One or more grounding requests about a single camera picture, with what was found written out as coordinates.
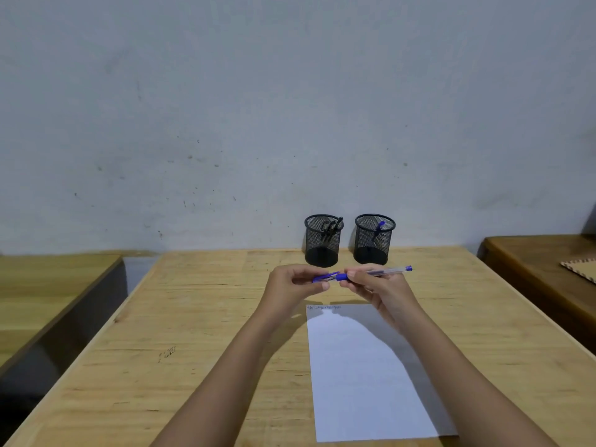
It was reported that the person's right hand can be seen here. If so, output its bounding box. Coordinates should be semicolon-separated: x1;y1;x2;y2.
340;263;422;331

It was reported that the person's left hand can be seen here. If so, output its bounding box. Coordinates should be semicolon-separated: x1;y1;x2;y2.
258;264;332;327

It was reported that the black mesh pen holder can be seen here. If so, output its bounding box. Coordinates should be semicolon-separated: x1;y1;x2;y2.
304;214;345;268
354;214;397;266

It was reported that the white paper sheet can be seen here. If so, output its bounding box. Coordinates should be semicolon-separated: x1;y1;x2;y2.
305;304;459;444

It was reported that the person's right forearm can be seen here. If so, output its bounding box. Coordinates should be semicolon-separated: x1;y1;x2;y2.
395;311;558;447

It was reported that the person's left forearm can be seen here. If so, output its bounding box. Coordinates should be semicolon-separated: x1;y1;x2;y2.
151;307;289;447

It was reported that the dark wooden side table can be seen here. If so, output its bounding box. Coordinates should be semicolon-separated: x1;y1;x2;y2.
479;235;596;355

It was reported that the tan cardboard piece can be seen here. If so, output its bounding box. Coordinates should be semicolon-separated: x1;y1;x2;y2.
559;257;596;286

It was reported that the light wooden side table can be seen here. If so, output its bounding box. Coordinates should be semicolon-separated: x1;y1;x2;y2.
0;252;128;377

